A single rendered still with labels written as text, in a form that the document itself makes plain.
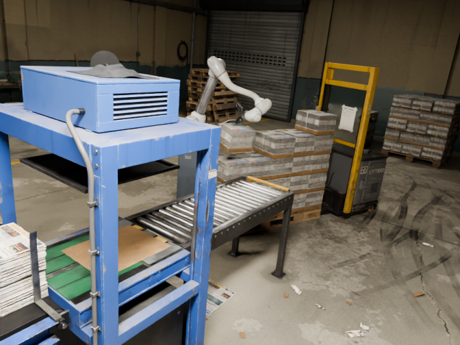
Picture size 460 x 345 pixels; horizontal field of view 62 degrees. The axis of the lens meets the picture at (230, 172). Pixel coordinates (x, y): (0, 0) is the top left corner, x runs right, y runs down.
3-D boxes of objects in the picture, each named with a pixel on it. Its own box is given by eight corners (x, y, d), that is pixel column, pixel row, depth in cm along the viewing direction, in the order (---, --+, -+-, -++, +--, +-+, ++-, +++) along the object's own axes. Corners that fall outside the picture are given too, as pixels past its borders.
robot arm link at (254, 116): (246, 123, 359) (256, 116, 363) (257, 125, 346) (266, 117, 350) (241, 114, 353) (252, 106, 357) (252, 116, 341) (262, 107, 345)
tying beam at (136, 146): (103, 113, 239) (102, 98, 236) (220, 146, 187) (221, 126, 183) (-17, 124, 186) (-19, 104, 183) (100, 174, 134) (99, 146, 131)
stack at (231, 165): (202, 224, 428) (208, 153, 402) (282, 209, 490) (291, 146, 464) (220, 239, 397) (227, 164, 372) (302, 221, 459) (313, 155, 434)
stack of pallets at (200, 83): (211, 111, 1164) (214, 68, 1124) (237, 117, 1117) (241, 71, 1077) (183, 116, 1056) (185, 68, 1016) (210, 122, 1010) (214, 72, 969)
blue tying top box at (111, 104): (103, 103, 217) (103, 67, 211) (179, 122, 184) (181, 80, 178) (22, 108, 182) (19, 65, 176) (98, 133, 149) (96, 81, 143)
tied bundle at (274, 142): (252, 150, 433) (254, 130, 426) (272, 148, 448) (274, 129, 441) (272, 159, 403) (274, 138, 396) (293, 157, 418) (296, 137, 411)
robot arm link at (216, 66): (226, 70, 337) (228, 69, 350) (213, 53, 334) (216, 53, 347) (215, 79, 341) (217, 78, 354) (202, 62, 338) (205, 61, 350)
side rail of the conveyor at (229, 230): (287, 203, 328) (289, 190, 325) (293, 205, 325) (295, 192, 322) (178, 263, 225) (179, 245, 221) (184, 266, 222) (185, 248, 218)
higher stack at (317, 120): (282, 209, 490) (296, 109, 450) (299, 206, 505) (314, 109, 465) (302, 221, 459) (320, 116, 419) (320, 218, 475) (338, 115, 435)
